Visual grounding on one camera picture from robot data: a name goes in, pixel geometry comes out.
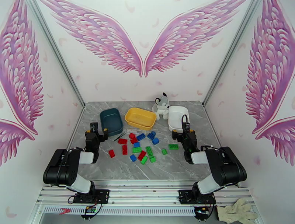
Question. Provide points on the green lego brick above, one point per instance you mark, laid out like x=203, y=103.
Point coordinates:
x=152, y=159
x=144, y=160
x=173, y=146
x=149, y=150
x=164, y=151
x=137, y=150

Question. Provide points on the blue lego bricks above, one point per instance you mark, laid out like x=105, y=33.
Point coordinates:
x=151, y=135

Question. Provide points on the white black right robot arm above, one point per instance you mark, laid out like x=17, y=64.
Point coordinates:
x=228, y=170

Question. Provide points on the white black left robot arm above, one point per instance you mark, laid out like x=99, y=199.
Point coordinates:
x=60, y=170

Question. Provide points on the dark teal plastic container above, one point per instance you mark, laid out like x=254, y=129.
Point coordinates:
x=110, y=122

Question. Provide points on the white plastic container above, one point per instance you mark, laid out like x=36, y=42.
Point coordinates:
x=176, y=117

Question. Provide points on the clear plastic bag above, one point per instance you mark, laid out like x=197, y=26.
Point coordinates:
x=137, y=131

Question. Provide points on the grey white plush husky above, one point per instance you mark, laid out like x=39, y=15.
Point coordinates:
x=161, y=106

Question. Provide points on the yellow plastic container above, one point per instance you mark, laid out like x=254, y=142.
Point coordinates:
x=140, y=118

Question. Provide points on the green circuit board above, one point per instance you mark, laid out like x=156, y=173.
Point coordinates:
x=91, y=210
x=202, y=209

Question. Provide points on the red clip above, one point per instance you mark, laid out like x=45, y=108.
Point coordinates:
x=65, y=210

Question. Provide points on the white work glove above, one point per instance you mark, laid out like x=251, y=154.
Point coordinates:
x=237, y=213

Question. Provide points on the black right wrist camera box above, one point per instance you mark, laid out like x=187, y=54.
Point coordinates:
x=185, y=127

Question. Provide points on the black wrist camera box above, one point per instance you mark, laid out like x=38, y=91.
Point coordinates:
x=185, y=127
x=93, y=127

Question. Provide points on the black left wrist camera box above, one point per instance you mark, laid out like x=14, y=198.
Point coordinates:
x=93, y=127

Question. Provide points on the aluminum table side rail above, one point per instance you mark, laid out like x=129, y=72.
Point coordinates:
x=207, y=114
x=76, y=125

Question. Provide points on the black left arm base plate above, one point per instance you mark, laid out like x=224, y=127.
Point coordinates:
x=103, y=195

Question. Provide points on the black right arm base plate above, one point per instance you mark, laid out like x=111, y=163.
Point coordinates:
x=184, y=196

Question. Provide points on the aluminum base rail frame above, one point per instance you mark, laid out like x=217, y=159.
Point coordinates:
x=143, y=191

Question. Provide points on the aluminum frame post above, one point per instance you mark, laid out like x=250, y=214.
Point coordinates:
x=54, y=46
x=234, y=46

